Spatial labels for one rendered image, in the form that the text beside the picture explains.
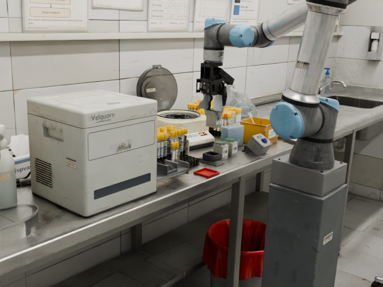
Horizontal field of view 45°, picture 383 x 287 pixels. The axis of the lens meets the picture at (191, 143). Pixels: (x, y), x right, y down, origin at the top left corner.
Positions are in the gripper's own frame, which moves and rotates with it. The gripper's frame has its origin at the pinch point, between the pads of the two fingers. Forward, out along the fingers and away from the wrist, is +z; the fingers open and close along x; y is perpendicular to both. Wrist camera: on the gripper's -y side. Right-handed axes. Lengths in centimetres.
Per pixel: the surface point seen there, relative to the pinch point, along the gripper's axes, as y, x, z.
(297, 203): 5.0, 39.7, 23.0
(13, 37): 50, -53, -27
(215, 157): 1.7, 2.6, 16.0
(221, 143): -5.3, 0.5, 12.4
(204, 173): 12.8, 6.5, 18.8
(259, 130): -33.0, 0.6, 11.7
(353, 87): -239, -37, 16
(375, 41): -234, -22, -22
